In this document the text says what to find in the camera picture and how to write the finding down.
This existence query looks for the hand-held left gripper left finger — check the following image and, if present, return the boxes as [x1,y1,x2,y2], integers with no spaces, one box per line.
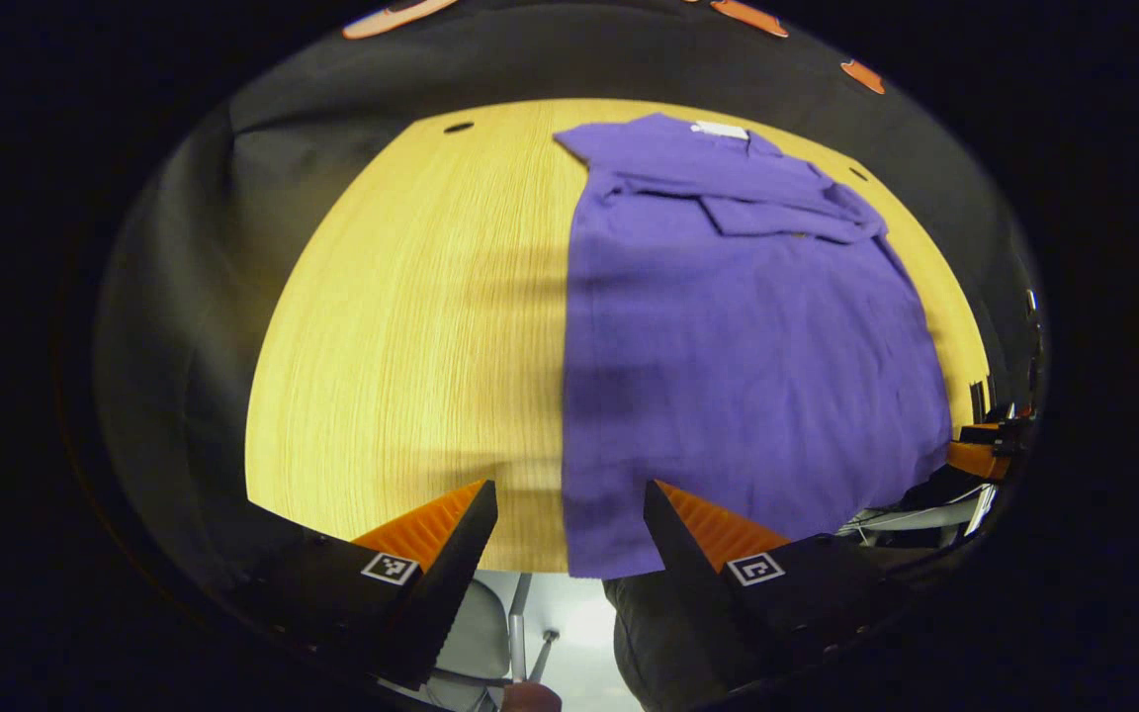
[233,480,499,691]

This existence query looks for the grey chair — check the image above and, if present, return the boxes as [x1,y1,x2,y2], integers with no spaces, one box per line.
[426,572,563,712]

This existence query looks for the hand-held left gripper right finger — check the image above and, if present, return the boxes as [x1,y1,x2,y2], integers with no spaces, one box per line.
[642,480,917,685]

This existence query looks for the purple shirt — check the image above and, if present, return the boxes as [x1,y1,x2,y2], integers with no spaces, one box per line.
[552,112,956,579]

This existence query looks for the person's dark trousers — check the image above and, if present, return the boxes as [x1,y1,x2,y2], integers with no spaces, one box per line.
[601,572,729,712]

